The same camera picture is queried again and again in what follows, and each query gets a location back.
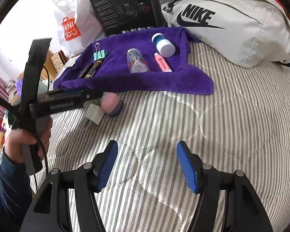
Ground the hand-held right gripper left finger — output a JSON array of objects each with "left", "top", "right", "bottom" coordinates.
[{"left": 19, "top": 140, "right": 119, "bottom": 232}]

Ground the purple towel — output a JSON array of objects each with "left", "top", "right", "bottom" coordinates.
[{"left": 53, "top": 26, "right": 214, "bottom": 96}]

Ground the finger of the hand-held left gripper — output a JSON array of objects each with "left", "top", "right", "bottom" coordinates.
[{"left": 45, "top": 87, "right": 105, "bottom": 103}]

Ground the pink lip balm tube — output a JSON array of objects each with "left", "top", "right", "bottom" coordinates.
[{"left": 154, "top": 52, "right": 172, "bottom": 73}]

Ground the black headphone box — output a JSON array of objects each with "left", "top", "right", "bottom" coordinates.
[{"left": 87, "top": 0, "right": 161, "bottom": 37}]

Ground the person's left forearm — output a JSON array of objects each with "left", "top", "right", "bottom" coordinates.
[{"left": 0, "top": 147, "right": 33, "bottom": 232}]

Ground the wooden stand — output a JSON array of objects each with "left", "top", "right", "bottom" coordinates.
[{"left": 40, "top": 57, "right": 56, "bottom": 84}]

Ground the white charger plug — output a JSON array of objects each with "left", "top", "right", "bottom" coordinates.
[{"left": 83, "top": 103, "right": 105, "bottom": 128}]

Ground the blue white bottle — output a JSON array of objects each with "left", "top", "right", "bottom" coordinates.
[{"left": 151, "top": 34, "right": 176, "bottom": 58}]

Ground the striped bed sheet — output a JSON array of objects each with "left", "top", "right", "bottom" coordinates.
[{"left": 30, "top": 45, "right": 290, "bottom": 232}]

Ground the clear plastic candy bottle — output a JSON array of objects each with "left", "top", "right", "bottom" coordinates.
[{"left": 126, "top": 49, "right": 151, "bottom": 73}]

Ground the white plastic shopping bag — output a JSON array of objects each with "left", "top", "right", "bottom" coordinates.
[{"left": 52, "top": 0, "right": 104, "bottom": 57}]

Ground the purple cloth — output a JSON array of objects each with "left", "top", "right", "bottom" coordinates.
[{"left": 14, "top": 78, "right": 24, "bottom": 93}]

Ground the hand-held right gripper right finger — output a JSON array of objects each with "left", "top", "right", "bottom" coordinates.
[{"left": 176, "top": 141, "right": 273, "bottom": 232}]

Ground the black tube with gold text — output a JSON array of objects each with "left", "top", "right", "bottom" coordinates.
[{"left": 86, "top": 60, "right": 103, "bottom": 78}]

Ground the green binder clip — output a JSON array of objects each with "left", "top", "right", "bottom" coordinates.
[{"left": 93, "top": 43, "right": 108, "bottom": 62}]

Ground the patterned brown box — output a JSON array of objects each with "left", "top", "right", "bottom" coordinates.
[{"left": 50, "top": 51, "right": 64, "bottom": 73}]

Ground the person's left hand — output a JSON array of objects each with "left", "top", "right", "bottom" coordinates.
[{"left": 3, "top": 118, "right": 54, "bottom": 162}]

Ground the grey sling bag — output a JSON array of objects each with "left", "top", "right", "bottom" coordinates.
[{"left": 154, "top": 0, "right": 290, "bottom": 68}]

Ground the pink purple egg-shaped case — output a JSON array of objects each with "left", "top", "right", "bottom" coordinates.
[{"left": 100, "top": 93, "right": 124, "bottom": 117}]

